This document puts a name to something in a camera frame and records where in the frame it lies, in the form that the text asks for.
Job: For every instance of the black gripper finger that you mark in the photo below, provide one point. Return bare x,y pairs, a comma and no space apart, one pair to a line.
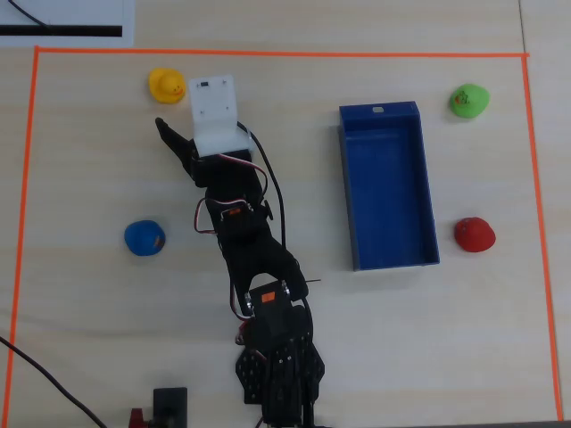
178,145

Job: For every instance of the yellow rubber duck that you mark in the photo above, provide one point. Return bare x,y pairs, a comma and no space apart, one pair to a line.
166,85

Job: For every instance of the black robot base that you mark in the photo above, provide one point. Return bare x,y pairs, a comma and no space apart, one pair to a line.
281,379

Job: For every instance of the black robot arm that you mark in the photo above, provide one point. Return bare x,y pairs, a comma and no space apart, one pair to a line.
254,254

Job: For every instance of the blue rubber duck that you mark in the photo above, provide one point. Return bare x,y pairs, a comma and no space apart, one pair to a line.
143,237

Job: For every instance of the blue rectangular box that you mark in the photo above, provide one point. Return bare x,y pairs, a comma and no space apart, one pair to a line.
388,191

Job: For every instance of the green rubber duck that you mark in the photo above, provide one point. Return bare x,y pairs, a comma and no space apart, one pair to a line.
469,101

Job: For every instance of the red rubber duck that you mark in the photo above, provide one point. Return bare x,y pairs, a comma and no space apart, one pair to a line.
475,235

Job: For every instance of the orange tape border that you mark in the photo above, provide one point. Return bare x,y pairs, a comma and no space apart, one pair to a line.
267,53

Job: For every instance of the white paper with black stripe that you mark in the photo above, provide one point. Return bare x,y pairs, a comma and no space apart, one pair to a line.
67,13

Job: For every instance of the black table clamp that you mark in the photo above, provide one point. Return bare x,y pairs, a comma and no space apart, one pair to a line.
170,405

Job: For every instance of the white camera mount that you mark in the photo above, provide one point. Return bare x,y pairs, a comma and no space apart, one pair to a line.
215,116

